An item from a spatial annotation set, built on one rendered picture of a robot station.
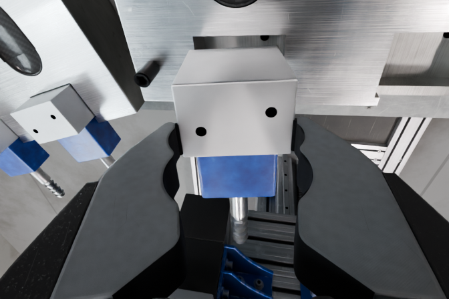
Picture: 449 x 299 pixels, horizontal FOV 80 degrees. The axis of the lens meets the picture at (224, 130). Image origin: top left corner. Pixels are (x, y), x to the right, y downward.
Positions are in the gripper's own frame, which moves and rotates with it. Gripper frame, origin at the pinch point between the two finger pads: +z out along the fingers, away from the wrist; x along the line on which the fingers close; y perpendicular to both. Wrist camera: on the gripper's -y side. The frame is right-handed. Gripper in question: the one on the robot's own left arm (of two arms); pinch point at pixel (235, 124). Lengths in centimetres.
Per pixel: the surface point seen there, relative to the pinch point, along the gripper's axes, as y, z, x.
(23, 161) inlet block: 10.5, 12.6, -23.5
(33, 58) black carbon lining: -0.7, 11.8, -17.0
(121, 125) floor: 60, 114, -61
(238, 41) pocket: -2.0, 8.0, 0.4
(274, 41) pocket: -1.9, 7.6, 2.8
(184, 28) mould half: -3.4, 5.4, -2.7
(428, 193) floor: 99, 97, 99
